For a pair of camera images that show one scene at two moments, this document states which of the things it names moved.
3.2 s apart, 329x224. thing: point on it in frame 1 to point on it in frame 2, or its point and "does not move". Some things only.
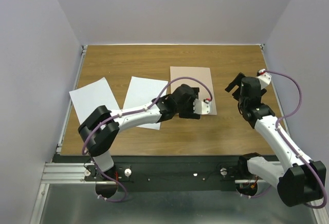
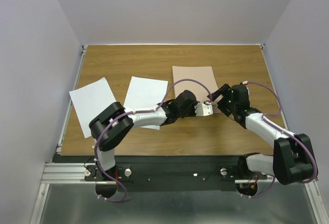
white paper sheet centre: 143,92 does not move
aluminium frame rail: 65,173 does not move
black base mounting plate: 165,173 does not move
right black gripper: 237,80 to 226,90
